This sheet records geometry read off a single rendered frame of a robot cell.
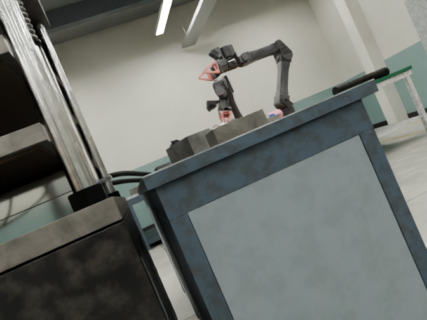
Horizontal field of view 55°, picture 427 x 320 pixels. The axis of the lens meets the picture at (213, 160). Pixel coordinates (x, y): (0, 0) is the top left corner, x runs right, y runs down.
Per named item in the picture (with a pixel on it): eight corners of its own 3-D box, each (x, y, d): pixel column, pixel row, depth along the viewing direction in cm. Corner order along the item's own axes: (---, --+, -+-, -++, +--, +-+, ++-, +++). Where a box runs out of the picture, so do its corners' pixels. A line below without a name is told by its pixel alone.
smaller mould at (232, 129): (258, 133, 162) (250, 116, 162) (270, 126, 147) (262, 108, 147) (212, 152, 158) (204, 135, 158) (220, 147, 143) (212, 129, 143)
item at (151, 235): (174, 224, 773) (154, 179, 773) (192, 230, 589) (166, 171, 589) (139, 240, 755) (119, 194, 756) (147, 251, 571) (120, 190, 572)
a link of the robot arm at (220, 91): (228, 91, 233) (221, 73, 236) (215, 98, 235) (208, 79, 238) (233, 97, 244) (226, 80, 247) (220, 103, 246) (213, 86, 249)
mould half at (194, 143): (253, 137, 221) (245, 119, 221) (282, 124, 198) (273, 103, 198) (175, 171, 197) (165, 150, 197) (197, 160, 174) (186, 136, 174)
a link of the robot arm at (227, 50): (222, 45, 213) (241, 39, 217) (216, 51, 221) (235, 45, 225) (230, 65, 213) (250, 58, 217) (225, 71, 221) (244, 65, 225)
